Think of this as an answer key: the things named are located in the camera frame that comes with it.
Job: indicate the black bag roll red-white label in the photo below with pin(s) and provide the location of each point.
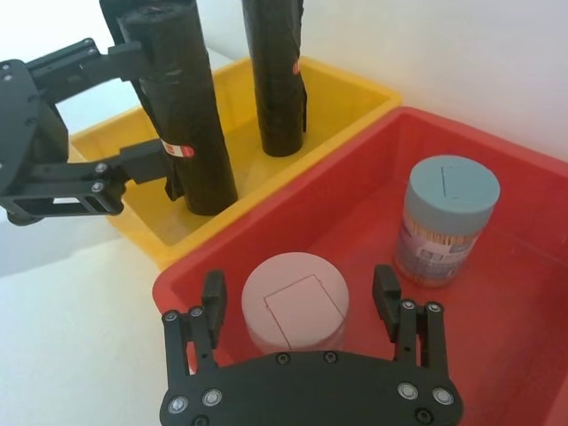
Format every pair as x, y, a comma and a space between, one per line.
186, 111

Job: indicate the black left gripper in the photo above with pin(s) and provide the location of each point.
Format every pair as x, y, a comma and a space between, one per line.
26, 128

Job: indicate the black bag roll orange mark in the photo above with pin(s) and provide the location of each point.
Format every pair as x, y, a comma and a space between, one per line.
277, 89

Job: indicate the yellow plastic bin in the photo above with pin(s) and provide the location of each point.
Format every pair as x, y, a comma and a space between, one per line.
346, 102

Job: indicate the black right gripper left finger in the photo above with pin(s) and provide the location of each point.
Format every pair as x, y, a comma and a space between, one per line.
213, 310

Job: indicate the toothpick jar white lid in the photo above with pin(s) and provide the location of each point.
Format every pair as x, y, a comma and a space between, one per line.
295, 297

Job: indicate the red plastic bin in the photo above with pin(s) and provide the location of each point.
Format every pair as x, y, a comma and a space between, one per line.
510, 319

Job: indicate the toothpick jar blue lid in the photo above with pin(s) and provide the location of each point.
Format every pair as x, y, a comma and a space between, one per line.
452, 186

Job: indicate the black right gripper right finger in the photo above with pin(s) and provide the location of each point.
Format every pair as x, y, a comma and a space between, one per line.
386, 306

